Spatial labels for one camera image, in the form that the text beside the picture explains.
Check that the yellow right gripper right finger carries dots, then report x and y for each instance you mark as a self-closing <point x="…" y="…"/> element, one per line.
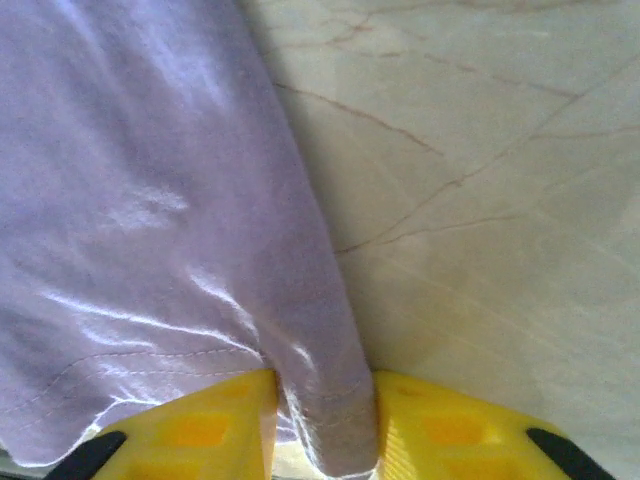
<point x="450" y="430"/>

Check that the purple t-shirt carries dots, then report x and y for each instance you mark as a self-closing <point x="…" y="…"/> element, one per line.
<point x="150" y="200"/>

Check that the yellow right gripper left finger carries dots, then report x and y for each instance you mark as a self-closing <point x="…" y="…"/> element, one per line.
<point x="200" y="435"/>

